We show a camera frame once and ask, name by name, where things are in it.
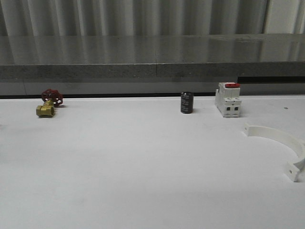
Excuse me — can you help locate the white half pipe clamp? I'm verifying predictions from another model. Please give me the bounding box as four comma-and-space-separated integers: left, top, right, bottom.
244, 123, 305, 182

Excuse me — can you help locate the black cylindrical capacitor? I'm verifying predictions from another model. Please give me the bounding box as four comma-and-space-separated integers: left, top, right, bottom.
181, 92, 193, 114

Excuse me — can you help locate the grey stone countertop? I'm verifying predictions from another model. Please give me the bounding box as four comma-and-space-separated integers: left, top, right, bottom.
0, 34, 305, 83

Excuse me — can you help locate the brass valve red handwheel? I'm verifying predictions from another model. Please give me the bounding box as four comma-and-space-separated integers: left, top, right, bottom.
36, 89, 63, 117

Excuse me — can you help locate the white circuit breaker red switch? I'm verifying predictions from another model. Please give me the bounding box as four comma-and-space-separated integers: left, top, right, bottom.
215, 82, 242, 118

